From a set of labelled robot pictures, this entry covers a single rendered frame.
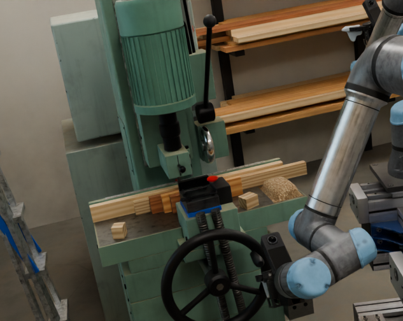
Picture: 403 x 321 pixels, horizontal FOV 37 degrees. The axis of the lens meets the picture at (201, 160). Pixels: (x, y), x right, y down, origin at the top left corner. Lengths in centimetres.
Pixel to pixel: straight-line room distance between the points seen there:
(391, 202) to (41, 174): 270
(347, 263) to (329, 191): 17
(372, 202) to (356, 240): 80
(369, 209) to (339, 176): 74
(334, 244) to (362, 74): 35
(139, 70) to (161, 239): 46
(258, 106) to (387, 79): 266
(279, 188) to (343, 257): 57
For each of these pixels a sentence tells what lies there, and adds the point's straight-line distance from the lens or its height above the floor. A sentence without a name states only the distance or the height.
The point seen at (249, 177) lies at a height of 93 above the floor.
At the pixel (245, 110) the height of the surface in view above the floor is 61.
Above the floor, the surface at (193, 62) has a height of 128.
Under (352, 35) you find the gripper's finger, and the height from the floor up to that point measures 120.
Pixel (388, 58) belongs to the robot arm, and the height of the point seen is 135.
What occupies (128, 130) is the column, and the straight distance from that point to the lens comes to 192.
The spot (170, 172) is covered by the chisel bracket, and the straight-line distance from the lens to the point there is 173.
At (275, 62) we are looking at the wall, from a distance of 433.
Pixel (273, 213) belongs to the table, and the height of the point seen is 87.
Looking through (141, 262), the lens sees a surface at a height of 83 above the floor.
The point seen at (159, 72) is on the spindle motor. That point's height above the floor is 131.
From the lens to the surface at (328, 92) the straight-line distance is 403.
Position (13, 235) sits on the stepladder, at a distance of 245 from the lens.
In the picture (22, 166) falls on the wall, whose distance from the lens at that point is 419.
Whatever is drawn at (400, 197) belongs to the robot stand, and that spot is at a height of 76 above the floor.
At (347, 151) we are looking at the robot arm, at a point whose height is 116.
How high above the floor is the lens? 160
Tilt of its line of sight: 19 degrees down
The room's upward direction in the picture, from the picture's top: 9 degrees counter-clockwise
